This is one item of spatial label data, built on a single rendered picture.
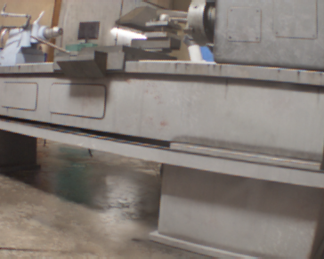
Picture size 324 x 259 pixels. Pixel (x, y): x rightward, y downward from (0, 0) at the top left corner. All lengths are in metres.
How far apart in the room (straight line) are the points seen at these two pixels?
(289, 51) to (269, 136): 0.37
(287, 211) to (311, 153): 0.25
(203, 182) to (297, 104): 0.52
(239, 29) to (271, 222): 0.83
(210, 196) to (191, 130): 0.31
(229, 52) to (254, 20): 0.19
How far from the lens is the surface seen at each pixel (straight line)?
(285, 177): 1.43
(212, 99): 1.70
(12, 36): 3.12
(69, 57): 2.05
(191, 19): 1.96
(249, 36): 1.67
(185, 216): 1.74
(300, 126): 1.57
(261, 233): 1.61
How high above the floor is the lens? 0.67
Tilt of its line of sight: 5 degrees down
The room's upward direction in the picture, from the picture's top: 4 degrees clockwise
